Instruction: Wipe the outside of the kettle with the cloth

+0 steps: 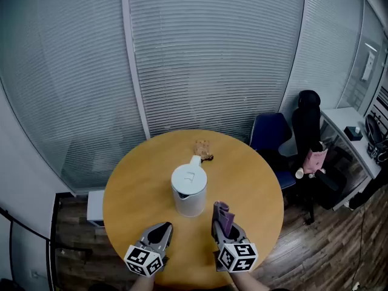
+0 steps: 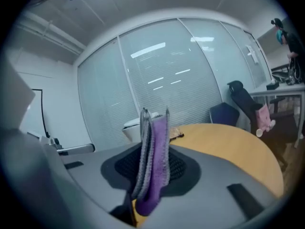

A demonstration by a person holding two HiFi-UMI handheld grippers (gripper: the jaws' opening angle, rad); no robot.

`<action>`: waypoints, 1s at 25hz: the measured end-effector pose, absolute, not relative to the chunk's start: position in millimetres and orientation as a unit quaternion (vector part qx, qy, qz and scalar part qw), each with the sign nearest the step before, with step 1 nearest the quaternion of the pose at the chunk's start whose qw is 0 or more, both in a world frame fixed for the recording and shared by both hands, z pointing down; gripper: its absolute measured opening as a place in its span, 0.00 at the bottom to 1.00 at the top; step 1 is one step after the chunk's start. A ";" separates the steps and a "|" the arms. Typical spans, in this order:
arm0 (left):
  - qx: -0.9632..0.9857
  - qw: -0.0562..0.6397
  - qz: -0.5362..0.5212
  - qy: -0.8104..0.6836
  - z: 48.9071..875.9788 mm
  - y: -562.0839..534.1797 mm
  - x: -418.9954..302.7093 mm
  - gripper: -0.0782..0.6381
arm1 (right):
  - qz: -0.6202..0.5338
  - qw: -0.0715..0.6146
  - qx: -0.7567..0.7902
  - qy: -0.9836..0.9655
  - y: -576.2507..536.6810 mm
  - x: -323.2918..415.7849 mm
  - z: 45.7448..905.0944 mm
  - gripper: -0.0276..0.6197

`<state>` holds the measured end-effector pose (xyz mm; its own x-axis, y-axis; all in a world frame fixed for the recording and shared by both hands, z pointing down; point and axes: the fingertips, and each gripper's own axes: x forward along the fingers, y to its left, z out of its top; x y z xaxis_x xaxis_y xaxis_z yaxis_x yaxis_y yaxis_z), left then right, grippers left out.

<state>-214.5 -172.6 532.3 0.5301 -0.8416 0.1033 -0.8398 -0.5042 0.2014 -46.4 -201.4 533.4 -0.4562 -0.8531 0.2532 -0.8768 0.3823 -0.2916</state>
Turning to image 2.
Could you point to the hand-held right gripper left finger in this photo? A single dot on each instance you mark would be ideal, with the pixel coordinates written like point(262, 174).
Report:
point(95, 170)

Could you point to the purple and grey cloth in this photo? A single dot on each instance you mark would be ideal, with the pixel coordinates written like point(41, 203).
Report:
point(157, 151)

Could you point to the dark tissue box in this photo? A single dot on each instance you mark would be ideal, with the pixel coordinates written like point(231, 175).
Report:
point(272, 85)

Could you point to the white paper cup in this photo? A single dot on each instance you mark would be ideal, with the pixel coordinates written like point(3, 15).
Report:
point(259, 132)

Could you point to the white ceiling pipe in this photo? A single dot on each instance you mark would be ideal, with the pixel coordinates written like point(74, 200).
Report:
point(52, 32)

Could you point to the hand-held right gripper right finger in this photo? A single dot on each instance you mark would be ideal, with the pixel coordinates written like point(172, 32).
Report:
point(209, 194)

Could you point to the black office chair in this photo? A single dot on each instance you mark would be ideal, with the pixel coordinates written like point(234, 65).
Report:
point(243, 99)

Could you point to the white low cabinet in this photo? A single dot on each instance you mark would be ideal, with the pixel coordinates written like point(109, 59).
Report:
point(76, 148)

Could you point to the blue chair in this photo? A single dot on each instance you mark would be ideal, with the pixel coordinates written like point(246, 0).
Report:
point(224, 113)

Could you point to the white electric kettle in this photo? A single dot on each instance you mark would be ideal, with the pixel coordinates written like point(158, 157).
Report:
point(132, 130)

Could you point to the white desk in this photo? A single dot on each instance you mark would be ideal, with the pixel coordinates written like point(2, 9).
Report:
point(286, 88)

